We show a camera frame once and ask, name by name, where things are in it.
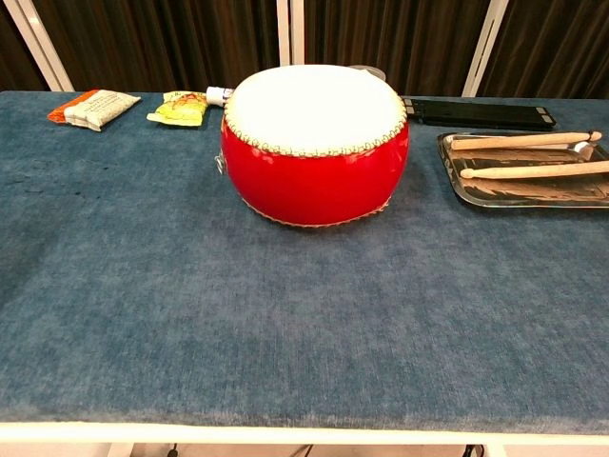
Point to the plain wooden drumstick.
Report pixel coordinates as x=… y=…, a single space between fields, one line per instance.
x=537 y=170

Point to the red drum with white skin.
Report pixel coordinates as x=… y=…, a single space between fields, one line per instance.
x=314 y=181

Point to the stainless steel tray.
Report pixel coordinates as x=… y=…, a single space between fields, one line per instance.
x=523 y=196

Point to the blue table cloth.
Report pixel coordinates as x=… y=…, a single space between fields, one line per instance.
x=295 y=333

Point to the white purple toothpaste tube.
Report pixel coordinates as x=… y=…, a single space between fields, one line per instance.
x=216 y=96

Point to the green yellow snack bag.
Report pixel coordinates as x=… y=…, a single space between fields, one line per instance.
x=178 y=109

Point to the black flat bar grey pads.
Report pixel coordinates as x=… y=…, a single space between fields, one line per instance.
x=476 y=113

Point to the dark brown curtain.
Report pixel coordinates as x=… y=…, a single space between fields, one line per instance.
x=14 y=57
x=552 y=38
x=166 y=43
x=390 y=33

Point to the orange and white snack packet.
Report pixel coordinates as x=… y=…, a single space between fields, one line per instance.
x=92 y=109

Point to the white frame post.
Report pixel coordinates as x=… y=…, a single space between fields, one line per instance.
x=485 y=43
x=40 y=47
x=290 y=33

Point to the white table frame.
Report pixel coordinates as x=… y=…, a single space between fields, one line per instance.
x=295 y=435

